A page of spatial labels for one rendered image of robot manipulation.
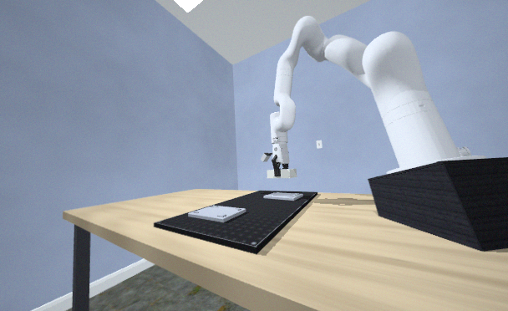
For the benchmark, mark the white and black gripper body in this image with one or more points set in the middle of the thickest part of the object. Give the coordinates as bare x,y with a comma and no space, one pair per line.
281,150

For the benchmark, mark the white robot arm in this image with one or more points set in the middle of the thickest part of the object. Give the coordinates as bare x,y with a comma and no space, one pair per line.
415,128

